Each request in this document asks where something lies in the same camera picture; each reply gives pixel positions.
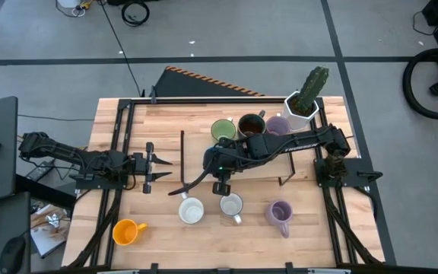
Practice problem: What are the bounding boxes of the dark green glazed mug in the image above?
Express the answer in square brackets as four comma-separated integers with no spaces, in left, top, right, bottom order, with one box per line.
[236,110,268,139]

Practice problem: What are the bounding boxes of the black computer mouse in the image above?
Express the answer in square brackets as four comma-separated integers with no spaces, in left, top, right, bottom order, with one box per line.
[0,235,28,274]

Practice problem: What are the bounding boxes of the black aluminium rig frame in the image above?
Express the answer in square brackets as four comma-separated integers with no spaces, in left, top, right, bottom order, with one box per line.
[65,97,395,274]

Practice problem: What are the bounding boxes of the wooden shelf riser black legs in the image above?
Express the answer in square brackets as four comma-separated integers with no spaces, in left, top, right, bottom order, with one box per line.
[179,129,297,193]

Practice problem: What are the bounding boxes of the black ramp orange-striped edge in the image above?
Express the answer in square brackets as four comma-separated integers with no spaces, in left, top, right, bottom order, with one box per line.
[153,65,266,98]

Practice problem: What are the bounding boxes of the light green mug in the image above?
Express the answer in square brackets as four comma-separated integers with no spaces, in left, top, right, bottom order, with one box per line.
[210,117,238,144]

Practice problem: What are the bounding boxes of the white blue leaf-pattern mug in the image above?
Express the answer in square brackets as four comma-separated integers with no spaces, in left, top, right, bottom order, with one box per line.
[219,192,244,225]

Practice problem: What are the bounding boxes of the coiled black cable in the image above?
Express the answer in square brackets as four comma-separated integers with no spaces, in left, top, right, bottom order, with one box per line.
[121,1,151,27]

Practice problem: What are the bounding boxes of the crumpled silver foil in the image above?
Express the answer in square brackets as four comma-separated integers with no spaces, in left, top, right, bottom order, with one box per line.
[43,212,67,230]

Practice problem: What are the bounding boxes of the lavender ribbed mug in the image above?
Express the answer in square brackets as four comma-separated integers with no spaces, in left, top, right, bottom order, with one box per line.
[265,115,292,137]

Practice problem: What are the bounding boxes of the teal mug white interior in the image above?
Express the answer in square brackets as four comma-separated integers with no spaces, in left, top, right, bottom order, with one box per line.
[178,192,205,225]

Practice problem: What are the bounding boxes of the green cactus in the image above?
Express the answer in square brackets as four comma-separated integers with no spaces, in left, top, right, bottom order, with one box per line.
[297,65,330,115]

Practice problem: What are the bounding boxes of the black power brick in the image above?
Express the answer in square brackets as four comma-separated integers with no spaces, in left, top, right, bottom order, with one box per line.
[25,161,55,183]

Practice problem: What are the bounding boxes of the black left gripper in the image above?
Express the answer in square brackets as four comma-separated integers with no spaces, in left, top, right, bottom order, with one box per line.
[129,141,173,195]

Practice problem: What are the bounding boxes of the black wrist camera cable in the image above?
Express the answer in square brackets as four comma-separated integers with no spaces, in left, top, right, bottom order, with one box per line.
[167,167,214,197]

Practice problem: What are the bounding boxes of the orange black shop vacuum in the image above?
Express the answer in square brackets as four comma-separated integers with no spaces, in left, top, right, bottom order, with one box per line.
[401,47,438,121]

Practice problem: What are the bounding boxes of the white hexagonal plant pot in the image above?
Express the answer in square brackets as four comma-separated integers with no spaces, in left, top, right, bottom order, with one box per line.
[281,91,321,132]

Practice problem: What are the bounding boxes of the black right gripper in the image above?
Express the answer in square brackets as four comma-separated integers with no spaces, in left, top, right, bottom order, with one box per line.
[202,136,251,196]

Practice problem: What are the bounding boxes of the long black floor cable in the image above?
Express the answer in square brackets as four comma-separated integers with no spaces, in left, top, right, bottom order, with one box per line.
[97,0,146,98]

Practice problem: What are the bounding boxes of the white paper sheet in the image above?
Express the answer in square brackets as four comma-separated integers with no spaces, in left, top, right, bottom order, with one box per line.
[30,224,71,260]

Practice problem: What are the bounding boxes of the yellow mug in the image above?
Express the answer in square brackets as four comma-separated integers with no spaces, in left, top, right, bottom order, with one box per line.
[112,218,148,247]

